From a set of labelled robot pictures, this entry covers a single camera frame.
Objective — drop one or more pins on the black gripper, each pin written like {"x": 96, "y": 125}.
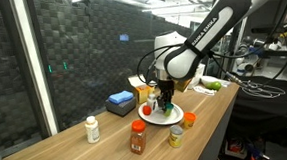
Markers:
{"x": 166, "y": 88}

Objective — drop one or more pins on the teal lid small tub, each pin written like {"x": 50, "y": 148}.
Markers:
{"x": 168, "y": 111}

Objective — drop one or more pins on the white pill bottle blue label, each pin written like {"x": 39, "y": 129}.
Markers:
{"x": 151, "y": 103}

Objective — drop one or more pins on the red tomato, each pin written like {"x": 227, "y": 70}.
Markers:
{"x": 146, "y": 110}

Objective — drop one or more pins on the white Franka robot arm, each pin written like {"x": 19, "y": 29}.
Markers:
{"x": 185, "y": 59}

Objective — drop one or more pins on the white paper plate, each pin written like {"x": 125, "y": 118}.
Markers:
{"x": 154, "y": 119}

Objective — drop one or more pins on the open yellow cardboard box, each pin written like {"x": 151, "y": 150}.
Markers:
{"x": 142, "y": 94}

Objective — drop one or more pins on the orange lid dough tub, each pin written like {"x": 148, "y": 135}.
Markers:
{"x": 189, "y": 120}

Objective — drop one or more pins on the small yellow tin can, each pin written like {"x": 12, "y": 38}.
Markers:
{"x": 176, "y": 137}

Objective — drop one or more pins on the white paper sheet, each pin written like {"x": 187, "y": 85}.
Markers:
{"x": 203, "y": 90}

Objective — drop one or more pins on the spice jar orange lid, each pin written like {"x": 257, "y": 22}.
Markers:
{"x": 138, "y": 138}

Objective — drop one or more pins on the grey foam block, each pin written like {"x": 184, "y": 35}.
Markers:
{"x": 120, "y": 109}

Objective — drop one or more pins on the green fruit on board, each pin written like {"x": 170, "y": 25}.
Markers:
{"x": 207, "y": 80}

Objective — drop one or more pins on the white bottle beige cap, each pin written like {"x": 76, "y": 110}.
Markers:
{"x": 92, "y": 130}

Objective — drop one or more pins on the black table cover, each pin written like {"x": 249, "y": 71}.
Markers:
{"x": 265, "y": 107}

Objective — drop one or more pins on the white lab machine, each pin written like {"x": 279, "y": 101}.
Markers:
{"x": 268, "y": 66}

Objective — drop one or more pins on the black bar camera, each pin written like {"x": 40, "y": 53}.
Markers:
{"x": 273, "y": 27}

